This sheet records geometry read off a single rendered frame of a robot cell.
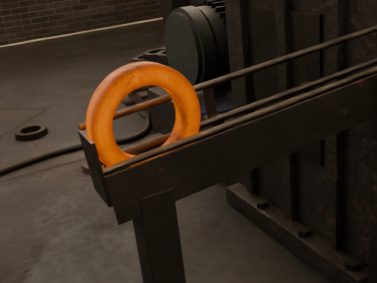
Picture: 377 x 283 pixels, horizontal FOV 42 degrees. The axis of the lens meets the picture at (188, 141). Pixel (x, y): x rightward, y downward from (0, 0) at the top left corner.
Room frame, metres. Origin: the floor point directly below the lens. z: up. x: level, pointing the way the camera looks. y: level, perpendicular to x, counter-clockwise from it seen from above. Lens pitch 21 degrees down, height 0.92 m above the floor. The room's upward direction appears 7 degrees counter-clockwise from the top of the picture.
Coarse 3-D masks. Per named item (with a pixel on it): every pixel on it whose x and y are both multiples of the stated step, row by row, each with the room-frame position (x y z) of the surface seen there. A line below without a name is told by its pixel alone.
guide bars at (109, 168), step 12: (360, 72) 0.88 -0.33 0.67; (372, 72) 0.88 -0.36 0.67; (336, 84) 0.85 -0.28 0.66; (300, 96) 0.82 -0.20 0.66; (312, 96) 0.83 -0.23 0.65; (264, 108) 0.79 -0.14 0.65; (276, 108) 0.79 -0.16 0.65; (240, 120) 0.76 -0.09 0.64; (204, 132) 0.74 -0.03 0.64; (216, 132) 0.74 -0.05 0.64; (168, 144) 0.71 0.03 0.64; (180, 144) 0.72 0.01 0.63; (144, 156) 0.69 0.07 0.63; (108, 168) 0.67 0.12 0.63; (120, 168) 0.67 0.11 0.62
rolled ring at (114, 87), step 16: (128, 64) 0.73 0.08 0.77; (144, 64) 0.72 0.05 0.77; (160, 64) 0.74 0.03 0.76; (112, 80) 0.70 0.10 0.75; (128, 80) 0.70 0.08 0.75; (144, 80) 0.72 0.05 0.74; (160, 80) 0.73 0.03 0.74; (176, 80) 0.74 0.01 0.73; (96, 96) 0.69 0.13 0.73; (112, 96) 0.69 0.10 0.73; (176, 96) 0.74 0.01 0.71; (192, 96) 0.75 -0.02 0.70; (96, 112) 0.68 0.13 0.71; (112, 112) 0.69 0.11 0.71; (176, 112) 0.76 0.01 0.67; (192, 112) 0.75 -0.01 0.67; (96, 128) 0.68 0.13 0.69; (176, 128) 0.76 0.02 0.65; (192, 128) 0.75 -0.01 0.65; (96, 144) 0.68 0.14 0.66; (112, 144) 0.69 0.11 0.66; (112, 160) 0.68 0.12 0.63
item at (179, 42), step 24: (216, 0) 2.27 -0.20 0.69; (168, 24) 2.29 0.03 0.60; (192, 24) 2.11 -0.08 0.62; (216, 24) 2.13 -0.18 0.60; (168, 48) 2.32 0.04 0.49; (192, 48) 2.09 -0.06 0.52; (216, 48) 2.09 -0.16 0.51; (192, 72) 2.11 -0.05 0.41; (216, 72) 2.11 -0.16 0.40; (168, 120) 2.31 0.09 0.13
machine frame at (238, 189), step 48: (240, 0) 1.54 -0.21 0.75; (288, 0) 1.34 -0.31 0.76; (336, 0) 1.16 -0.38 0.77; (240, 48) 1.54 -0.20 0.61; (288, 48) 1.34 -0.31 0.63; (336, 48) 1.16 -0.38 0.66; (240, 96) 1.56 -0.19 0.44; (336, 144) 1.15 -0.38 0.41; (240, 192) 1.59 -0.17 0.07; (288, 192) 1.34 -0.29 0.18; (336, 192) 1.15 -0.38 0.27; (288, 240) 1.30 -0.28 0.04; (336, 240) 1.15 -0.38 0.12
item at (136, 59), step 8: (160, 48) 2.96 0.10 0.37; (136, 56) 3.15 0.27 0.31; (144, 56) 2.85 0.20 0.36; (152, 56) 2.80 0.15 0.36; (160, 56) 2.59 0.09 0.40; (168, 64) 2.56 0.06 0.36; (144, 88) 2.97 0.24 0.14; (128, 96) 3.20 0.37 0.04; (136, 96) 2.86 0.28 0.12; (144, 96) 2.78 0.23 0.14; (128, 104) 3.10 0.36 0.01; (144, 112) 2.85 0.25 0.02
